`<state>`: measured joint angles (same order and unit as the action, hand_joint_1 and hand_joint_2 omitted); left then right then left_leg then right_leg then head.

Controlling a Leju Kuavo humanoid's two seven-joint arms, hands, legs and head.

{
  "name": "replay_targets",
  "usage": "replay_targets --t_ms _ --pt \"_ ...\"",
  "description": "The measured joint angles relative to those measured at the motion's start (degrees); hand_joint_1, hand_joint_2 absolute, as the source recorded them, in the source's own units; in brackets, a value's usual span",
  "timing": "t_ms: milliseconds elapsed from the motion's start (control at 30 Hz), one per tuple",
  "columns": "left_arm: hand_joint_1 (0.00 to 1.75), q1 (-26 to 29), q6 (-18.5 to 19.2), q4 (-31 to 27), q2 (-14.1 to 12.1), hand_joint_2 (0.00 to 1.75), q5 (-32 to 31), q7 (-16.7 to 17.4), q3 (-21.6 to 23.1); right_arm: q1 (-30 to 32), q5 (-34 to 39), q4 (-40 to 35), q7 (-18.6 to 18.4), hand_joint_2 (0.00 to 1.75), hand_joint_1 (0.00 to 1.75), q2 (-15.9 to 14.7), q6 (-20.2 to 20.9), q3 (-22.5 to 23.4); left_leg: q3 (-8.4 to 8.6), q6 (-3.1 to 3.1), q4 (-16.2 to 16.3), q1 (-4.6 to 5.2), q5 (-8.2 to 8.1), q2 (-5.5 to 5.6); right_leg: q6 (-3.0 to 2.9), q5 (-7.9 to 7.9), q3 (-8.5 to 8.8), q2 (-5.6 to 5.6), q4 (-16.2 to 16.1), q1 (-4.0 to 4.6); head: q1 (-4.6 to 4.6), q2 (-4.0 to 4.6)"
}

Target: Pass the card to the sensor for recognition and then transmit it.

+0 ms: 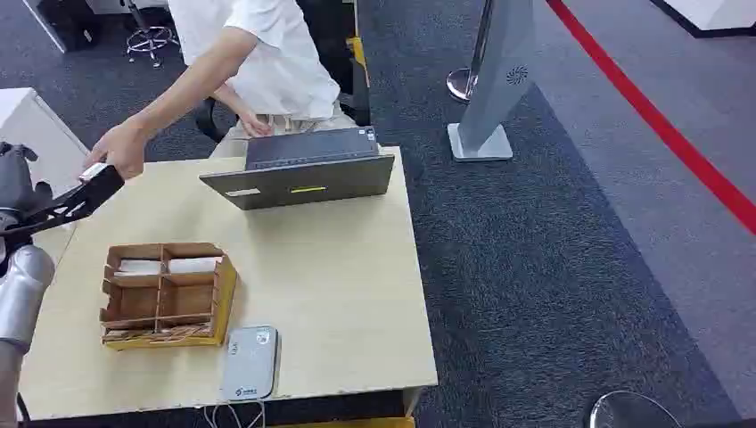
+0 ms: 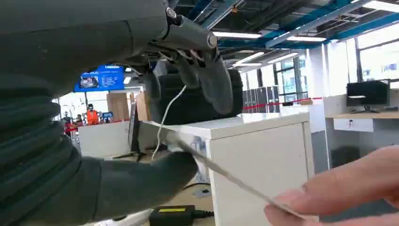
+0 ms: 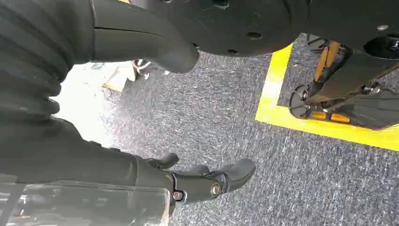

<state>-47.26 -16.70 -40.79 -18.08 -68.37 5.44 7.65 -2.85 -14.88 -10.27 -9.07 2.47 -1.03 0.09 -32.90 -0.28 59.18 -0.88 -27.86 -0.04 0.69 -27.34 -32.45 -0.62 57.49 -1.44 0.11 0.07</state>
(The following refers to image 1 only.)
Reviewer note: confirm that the dark grey laptop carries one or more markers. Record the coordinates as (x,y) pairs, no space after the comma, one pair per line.
(307,171)

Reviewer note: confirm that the yellow black post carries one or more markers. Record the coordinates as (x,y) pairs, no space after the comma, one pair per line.
(359,59)

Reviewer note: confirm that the chrome stool base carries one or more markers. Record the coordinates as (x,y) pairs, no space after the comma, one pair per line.
(150,41)

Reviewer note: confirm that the white platform with black edge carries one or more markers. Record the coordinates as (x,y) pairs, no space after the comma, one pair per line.
(714,15)

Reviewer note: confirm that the black case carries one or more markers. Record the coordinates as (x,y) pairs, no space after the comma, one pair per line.
(68,23)

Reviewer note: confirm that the person's right hand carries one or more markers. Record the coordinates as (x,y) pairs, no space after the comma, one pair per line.
(121,150)

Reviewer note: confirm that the chrome stanchion post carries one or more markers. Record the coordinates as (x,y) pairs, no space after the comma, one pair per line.
(469,65)

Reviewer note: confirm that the white card stack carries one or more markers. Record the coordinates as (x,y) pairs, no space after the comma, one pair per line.
(139,267)
(192,264)

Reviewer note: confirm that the grey kiosk stand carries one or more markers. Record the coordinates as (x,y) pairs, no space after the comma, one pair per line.
(493,88)

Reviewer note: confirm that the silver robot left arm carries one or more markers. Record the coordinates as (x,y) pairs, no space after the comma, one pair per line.
(20,289)

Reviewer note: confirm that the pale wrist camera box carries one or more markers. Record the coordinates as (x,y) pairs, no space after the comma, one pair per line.
(94,171)

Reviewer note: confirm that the person's left hand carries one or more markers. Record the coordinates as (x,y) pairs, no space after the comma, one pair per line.
(257,125)

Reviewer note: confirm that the round chrome stanchion base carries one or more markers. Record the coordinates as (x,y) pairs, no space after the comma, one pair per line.
(629,412)

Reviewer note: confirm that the person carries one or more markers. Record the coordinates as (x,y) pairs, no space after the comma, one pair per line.
(277,65)

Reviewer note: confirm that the wooden divided card box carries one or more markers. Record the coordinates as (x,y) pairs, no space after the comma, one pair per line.
(171,295)

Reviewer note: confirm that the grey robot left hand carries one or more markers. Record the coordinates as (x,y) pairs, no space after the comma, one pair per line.
(15,177)

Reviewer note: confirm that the white cabinet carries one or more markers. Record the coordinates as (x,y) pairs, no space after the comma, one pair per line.
(35,136)

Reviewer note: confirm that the grey router box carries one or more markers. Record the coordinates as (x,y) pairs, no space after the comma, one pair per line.
(250,363)

